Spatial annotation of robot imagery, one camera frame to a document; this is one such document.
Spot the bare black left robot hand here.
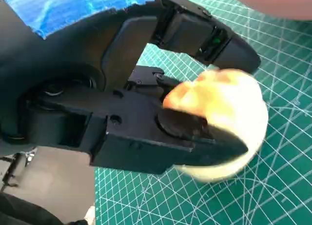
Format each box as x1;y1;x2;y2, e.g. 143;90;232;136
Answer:
0;0;262;175

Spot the round toy bread bun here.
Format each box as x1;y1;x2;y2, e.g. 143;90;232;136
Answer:
162;68;269;180

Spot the green cutting mat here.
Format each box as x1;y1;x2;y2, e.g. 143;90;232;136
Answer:
94;0;312;225

